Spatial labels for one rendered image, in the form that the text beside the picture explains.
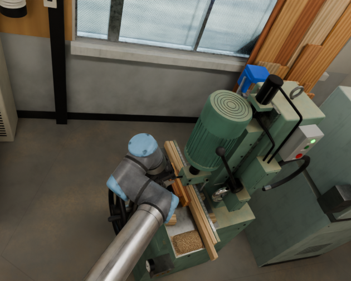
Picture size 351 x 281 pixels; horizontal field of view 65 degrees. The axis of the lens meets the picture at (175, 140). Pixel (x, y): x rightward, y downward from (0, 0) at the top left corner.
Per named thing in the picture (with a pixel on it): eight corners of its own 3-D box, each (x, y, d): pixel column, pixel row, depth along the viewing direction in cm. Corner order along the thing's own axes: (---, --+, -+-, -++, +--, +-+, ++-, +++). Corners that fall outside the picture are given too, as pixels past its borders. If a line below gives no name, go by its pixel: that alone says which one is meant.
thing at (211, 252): (163, 145, 159) (165, 141, 156) (166, 145, 160) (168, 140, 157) (211, 261, 123) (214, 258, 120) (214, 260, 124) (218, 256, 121)
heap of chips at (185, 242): (170, 236, 125) (171, 233, 122) (196, 228, 131) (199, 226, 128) (176, 256, 120) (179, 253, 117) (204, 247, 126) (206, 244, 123)
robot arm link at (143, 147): (120, 149, 89) (137, 126, 92) (133, 165, 100) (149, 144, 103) (142, 161, 85) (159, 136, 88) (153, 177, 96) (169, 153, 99)
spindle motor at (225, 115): (178, 142, 123) (201, 89, 100) (210, 138, 130) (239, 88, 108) (192, 175, 113) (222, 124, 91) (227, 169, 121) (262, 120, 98)
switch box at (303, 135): (276, 150, 118) (298, 125, 107) (292, 148, 122) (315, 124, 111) (283, 162, 115) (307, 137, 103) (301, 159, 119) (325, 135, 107)
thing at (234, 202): (220, 196, 139) (230, 184, 131) (232, 193, 142) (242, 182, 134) (229, 213, 134) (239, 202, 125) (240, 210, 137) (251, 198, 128)
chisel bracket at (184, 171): (176, 176, 137) (181, 166, 131) (200, 172, 143) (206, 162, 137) (182, 188, 133) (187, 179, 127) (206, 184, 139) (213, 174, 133)
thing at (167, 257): (145, 263, 149) (148, 259, 143) (166, 257, 154) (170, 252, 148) (150, 280, 144) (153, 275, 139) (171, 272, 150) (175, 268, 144)
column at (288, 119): (198, 175, 164) (256, 80, 112) (228, 169, 174) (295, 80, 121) (214, 209, 152) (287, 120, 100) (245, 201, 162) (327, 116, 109)
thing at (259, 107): (241, 106, 110) (262, 72, 97) (257, 105, 113) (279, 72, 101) (251, 121, 105) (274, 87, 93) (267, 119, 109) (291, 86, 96)
